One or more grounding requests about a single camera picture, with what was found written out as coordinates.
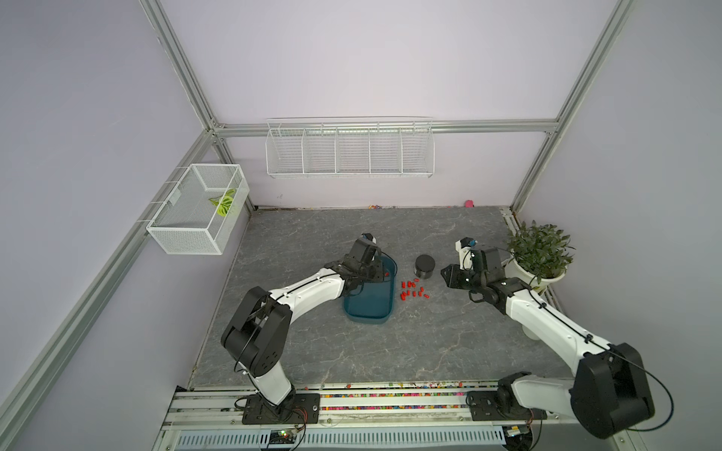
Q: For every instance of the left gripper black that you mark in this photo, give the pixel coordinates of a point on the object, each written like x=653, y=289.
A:
x=379, y=270

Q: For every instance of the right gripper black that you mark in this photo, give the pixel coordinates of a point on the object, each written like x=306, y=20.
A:
x=453, y=271

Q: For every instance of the teal plastic storage box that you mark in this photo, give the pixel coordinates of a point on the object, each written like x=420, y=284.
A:
x=373, y=302

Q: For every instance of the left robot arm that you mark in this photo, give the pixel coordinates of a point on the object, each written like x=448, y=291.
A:
x=257, y=332

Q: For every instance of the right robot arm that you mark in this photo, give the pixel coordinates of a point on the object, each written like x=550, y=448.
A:
x=608, y=390

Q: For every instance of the large potted green plant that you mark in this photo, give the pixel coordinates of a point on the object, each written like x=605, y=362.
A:
x=540, y=254

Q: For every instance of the black cylindrical container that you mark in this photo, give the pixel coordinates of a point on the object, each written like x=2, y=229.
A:
x=424, y=266

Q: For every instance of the green item in basket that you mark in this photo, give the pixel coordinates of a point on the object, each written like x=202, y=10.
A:
x=224, y=203

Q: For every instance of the white ventilation grille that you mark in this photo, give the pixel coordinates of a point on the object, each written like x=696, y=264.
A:
x=342, y=438

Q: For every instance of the white mesh basket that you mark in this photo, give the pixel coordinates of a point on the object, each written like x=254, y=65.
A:
x=186, y=222

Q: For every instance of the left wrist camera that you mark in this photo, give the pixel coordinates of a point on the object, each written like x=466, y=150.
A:
x=369, y=237

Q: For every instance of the white wire wall shelf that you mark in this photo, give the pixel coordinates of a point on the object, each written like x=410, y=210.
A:
x=350, y=148

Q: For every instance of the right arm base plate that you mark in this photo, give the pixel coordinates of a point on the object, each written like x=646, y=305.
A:
x=500, y=405

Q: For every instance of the aluminium rail base frame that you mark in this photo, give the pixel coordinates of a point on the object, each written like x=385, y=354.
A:
x=341, y=405

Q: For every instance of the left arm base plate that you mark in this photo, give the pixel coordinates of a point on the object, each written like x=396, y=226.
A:
x=302, y=408

